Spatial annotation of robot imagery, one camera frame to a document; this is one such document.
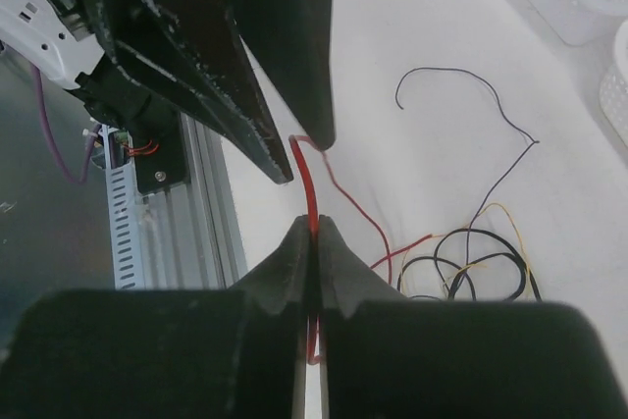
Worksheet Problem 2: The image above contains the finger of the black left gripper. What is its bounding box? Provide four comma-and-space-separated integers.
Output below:
84, 0, 293, 183
228, 0, 336, 149

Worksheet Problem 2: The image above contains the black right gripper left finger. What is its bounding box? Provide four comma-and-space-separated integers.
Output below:
1, 217, 310, 418

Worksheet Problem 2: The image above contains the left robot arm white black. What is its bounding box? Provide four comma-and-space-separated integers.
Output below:
1, 0, 336, 193

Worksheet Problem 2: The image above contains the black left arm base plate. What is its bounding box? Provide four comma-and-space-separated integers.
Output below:
128, 112, 189, 195

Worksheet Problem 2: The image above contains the white slotted cable duct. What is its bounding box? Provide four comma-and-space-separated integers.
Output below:
101, 126, 145, 290

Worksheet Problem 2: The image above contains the aluminium mounting rail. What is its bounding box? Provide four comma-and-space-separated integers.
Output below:
137, 117, 247, 289

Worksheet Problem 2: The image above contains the white round-hole basket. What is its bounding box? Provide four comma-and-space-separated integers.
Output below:
598, 20, 628, 164

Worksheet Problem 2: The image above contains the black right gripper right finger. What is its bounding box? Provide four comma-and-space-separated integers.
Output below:
318, 216, 627, 418

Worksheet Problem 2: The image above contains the bundle of coloured cables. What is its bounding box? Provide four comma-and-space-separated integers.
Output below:
395, 201, 544, 303

